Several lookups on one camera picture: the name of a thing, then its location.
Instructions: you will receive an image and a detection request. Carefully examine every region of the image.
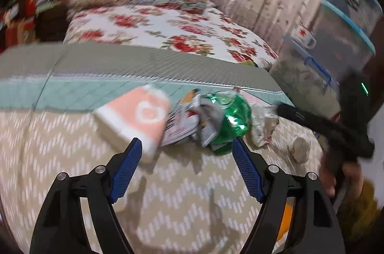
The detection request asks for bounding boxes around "green plastic bottle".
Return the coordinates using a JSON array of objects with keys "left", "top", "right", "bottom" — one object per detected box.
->
[{"left": 201, "top": 92, "right": 251, "bottom": 155}]

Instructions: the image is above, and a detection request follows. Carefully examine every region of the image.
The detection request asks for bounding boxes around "chevron patterned blanket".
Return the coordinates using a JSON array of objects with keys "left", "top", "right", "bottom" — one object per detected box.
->
[{"left": 0, "top": 42, "right": 324, "bottom": 254}]

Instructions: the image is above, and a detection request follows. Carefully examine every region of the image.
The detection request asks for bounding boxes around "clear plastic bag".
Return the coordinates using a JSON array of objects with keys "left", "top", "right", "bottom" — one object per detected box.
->
[{"left": 244, "top": 89, "right": 280, "bottom": 148}]

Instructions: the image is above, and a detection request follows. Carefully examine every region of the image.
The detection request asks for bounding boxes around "grey wrapper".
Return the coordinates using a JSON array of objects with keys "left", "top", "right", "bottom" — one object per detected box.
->
[{"left": 192, "top": 102, "right": 224, "bottom": 149}]

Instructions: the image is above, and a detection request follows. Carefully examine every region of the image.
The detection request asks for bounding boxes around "paper ball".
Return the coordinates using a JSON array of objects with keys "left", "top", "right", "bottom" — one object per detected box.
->
[{"left": 286, "top": 137, "right": 311, "bottom": 164}]

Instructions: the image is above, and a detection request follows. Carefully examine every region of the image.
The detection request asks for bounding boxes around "floral bedsheet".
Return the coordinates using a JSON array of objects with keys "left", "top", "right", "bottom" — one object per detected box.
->
[{"left": 63, "top": 3, "right": 279, "bottom": 68}]

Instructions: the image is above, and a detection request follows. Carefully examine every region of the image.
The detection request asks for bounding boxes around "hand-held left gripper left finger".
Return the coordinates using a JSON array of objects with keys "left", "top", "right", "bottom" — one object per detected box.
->
[{"left": 29, "top": 138, "right": 143, "bottom": 254}]

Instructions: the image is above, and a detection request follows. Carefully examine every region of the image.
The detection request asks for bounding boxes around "white mug red print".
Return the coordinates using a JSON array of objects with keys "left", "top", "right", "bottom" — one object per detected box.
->
[{"left": 289, "top": 24, "right": 317, "bottom": 49}]

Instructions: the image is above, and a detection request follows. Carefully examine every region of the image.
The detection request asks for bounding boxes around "clear storage box blue handle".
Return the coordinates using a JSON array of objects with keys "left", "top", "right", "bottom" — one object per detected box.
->
[{"left": 270, "top": 35, "right": 342, "bottom": 122}]

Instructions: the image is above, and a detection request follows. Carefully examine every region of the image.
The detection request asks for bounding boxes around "orange object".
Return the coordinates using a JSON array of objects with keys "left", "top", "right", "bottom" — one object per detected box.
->
[{"left": 276, "top": 203, "right": 293, "bottom": 242}]

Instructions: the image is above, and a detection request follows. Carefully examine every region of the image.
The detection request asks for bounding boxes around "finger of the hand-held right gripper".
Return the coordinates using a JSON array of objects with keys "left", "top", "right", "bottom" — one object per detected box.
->
[{"left": 276, "top": 103, "right": 334, "bottom": 138}]

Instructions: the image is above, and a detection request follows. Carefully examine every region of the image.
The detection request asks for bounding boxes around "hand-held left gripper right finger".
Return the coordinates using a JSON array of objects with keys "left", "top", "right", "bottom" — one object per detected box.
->
[{"left": 232, "top": 137, "right": 345, "bottom": 254}]

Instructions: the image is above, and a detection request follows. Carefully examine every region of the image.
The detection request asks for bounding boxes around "crushed white printed carton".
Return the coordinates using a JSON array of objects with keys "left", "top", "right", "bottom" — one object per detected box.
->
[{"left": 160, "top": 89, "right": 201, "bottom": 148}]

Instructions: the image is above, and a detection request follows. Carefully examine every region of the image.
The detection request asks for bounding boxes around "person's right forearm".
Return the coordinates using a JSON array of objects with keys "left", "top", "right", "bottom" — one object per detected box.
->
[{"left": 337, "top": 179, "right": 380, "bottom": 242}]

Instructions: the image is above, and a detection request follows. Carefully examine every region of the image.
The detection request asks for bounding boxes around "pink tissue pack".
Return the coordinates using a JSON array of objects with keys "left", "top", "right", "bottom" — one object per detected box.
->
[{"left": 92, "top": 84, "right": 171, "bottom": 158}]

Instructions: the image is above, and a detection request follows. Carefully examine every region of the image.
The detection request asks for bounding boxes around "person's right hand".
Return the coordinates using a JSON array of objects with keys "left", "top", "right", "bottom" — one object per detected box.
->
[{"left": 318, "top": 156, "right": 365, "bottom": 198}]

